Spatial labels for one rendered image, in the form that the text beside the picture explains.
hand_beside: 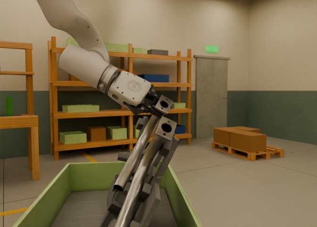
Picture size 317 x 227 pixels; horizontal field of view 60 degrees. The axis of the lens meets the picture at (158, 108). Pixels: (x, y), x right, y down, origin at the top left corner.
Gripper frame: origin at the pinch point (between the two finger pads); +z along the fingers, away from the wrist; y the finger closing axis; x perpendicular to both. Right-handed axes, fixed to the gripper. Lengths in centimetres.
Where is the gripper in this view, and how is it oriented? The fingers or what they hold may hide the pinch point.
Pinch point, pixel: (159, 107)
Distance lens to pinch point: 81.5
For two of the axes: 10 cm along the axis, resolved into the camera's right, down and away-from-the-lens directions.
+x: -3.4, 5.7, 7.5
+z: 8.7, 4.9, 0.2
